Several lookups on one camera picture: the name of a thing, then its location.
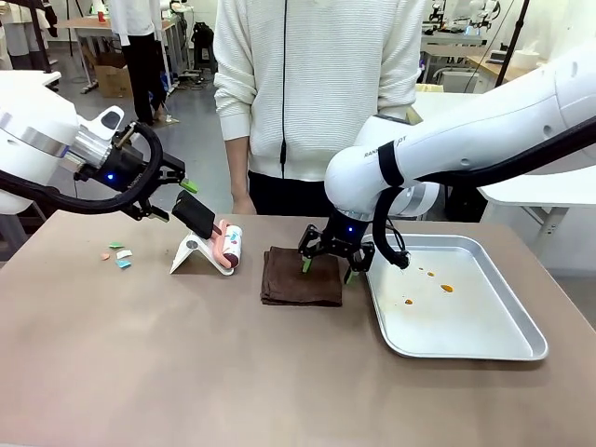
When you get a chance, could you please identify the silver metal tray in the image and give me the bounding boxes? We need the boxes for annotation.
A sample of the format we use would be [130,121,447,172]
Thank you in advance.
[358,233,550,362]

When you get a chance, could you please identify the white folding stand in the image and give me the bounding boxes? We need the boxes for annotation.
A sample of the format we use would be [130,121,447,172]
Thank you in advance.
[169,230,237,278]

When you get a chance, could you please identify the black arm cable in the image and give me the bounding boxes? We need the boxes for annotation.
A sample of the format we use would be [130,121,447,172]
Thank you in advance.
[372,115,596,272]
[0,121,165,215]

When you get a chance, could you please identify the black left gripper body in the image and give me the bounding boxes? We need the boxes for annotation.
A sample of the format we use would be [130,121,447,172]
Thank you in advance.
[74,138,162,203]

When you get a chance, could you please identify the yellow cloth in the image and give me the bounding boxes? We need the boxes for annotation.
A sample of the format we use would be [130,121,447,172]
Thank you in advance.
[404,83,441,125]

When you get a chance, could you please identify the wooden workbench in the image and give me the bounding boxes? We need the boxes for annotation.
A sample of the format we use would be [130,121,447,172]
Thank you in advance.
[465,54,550,94]

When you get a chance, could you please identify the dark brown cloth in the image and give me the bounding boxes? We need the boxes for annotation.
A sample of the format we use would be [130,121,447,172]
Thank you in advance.
[260,245,345,308]

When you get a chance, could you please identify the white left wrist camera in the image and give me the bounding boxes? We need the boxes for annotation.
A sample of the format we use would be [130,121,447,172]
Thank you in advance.
[88,105,127,142]

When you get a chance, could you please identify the background wooden top table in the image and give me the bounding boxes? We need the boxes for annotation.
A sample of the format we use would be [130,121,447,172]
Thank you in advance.
[54,12,183,97]

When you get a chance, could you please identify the white knit sweater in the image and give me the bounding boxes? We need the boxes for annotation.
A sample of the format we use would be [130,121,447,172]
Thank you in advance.
[213,0,427,183]

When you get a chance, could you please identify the black cord on sweater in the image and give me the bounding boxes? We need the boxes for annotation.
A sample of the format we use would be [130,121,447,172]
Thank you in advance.
[280,0,289,165]

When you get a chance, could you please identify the black tripod pole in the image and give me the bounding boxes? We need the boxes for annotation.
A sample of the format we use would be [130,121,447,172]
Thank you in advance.
[493,0,533,89]

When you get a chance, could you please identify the small white table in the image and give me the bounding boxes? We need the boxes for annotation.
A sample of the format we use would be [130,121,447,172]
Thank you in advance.
[0,69,62,92]

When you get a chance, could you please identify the white paper roll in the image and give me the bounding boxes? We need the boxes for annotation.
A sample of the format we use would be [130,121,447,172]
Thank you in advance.
[511,41,544,71]

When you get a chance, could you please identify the black stool with bag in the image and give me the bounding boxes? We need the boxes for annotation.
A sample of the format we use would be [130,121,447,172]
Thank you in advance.
[191,20,220,75]

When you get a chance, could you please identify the brown cardboard box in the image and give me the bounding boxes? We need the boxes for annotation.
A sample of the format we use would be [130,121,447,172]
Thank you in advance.
[83,51,135,100]

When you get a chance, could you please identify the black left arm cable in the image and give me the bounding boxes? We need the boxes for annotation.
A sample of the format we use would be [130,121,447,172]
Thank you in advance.
[0,121,165,215]

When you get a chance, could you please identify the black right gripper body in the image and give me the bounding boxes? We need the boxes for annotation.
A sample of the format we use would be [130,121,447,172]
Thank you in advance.
[319,209,376,256]

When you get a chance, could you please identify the person right hand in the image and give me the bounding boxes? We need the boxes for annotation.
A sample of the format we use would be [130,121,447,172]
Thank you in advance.
[231,195,258,216]

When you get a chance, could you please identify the black stand pole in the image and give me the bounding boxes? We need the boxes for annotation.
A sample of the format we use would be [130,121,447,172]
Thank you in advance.
[28,0,53,75]

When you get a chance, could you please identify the pink white lint roller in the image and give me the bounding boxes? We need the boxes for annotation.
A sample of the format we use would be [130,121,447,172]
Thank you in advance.
[170,189,245,272]

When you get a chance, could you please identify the person right forearm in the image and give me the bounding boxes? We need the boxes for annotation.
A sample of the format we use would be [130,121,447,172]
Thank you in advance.
[225,138,255,200]

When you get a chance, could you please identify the grey plastic stool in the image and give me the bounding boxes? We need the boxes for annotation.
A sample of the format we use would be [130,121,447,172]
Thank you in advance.
[0,202,53,263]

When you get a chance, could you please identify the background person beige clothes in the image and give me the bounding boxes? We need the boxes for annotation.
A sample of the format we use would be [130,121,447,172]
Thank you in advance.
[0,0,60,71]

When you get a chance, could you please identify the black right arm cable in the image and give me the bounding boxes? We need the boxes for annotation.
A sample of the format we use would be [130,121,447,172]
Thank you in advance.
[372,115,596,272]

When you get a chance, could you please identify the background person black trousers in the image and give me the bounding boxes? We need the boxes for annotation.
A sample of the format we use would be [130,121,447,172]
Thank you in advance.
[108,0,168,128]

